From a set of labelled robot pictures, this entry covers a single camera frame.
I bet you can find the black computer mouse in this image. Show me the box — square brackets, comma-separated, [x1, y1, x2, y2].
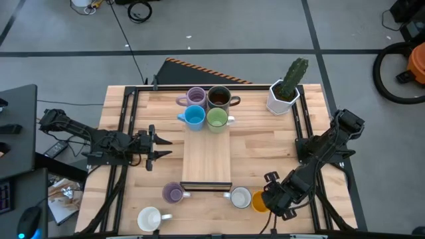
[16, 205, 43, 239]

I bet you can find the black power adapter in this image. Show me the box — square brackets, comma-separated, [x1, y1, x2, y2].
[43, 139, 69, 159]

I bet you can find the long black floor cable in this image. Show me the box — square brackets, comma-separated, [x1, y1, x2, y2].
[106, 0, 149, 86]

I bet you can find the black remote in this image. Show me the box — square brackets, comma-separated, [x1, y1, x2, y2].
[0, 123, 23, 135]

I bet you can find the lilac ribbed mug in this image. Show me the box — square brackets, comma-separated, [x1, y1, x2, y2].
[175, 86, 208, 109]

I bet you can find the coiled black cable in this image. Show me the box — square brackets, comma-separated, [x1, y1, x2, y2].
[127, 1, 153, 24]

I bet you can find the teal brown speckled mug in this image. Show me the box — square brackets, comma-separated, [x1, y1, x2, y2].
[207, 85, 241, 112]

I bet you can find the blue white patterned mug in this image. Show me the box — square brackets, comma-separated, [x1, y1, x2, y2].
[222, 186, 252, 209]

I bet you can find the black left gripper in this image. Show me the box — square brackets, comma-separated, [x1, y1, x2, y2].
[132, 124, 173, 172]

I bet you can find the black mat with striped edge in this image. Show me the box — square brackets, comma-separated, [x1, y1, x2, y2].
[154, 57, 254, 86]

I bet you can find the black aluminium table frame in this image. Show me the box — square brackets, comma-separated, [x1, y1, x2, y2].
[78, 84, 358, 239]

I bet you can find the black keyboard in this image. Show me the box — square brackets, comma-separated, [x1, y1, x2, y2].
[0, 179, 15, 214]

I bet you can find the green mug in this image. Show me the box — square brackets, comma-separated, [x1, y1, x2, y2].
[206, 107, 236, 134]

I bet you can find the purple mug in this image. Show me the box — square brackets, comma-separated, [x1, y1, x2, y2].
[161, 181, 192, 204]

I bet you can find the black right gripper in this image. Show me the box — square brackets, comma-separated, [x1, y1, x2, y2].
[261, 171, 301, 222]

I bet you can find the orange mug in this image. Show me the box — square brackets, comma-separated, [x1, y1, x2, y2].
[250, 190, 270, 214]

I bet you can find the black low desk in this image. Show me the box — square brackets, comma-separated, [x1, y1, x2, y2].
[0, 167, 49, 239]

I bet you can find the green cactus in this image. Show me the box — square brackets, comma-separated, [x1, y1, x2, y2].
[280, 57, 309, 100]

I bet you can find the pile of papers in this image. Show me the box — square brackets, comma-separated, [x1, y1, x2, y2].
[47, 178, 84, 226]

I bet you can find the wooden shelf with black frame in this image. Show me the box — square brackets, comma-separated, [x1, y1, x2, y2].
[179, 125, 233, 192]

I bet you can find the black equipment case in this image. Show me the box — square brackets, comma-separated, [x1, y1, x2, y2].
[388, 0, 425, 42]

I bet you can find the black vacuum hose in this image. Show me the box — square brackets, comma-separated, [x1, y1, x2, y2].
[372, 41, 425, 106]

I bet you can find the orange vacuum cleaner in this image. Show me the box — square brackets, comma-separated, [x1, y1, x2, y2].
[395, 42, 425, 85]

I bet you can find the white hexagonal plant pot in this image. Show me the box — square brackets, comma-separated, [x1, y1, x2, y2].
[266, 78, 301, 116]

